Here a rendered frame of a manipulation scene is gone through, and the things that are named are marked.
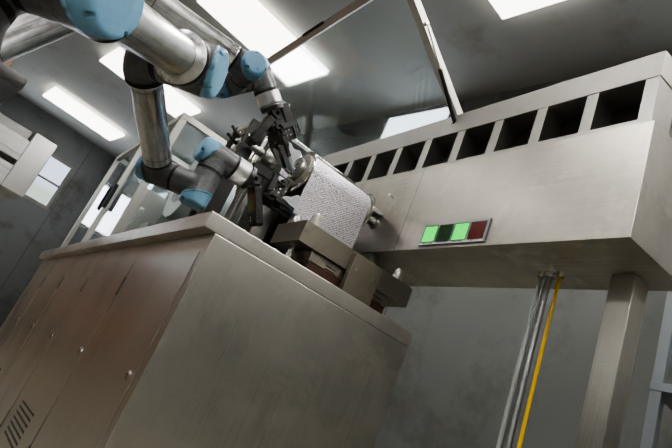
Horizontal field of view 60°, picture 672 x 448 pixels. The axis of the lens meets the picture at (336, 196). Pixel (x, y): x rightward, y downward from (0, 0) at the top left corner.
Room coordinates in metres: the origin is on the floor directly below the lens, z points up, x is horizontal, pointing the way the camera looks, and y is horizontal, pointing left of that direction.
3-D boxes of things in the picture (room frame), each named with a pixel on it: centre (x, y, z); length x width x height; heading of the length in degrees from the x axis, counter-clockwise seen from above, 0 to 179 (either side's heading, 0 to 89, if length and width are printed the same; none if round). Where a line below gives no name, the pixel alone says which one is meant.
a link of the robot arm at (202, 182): (1.50, 0.36, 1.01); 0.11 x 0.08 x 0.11; 80
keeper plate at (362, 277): (1.52, -0.15, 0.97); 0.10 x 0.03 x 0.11; 118
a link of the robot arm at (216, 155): (1.49, 0.34, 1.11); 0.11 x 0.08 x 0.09; 118
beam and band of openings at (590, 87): (2.42, 0.11, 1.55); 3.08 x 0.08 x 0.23; 28
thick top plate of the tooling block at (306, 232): (1.59, -0.10, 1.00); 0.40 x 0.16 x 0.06; 118
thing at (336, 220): (1.68, -0.01, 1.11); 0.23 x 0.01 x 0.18; 118
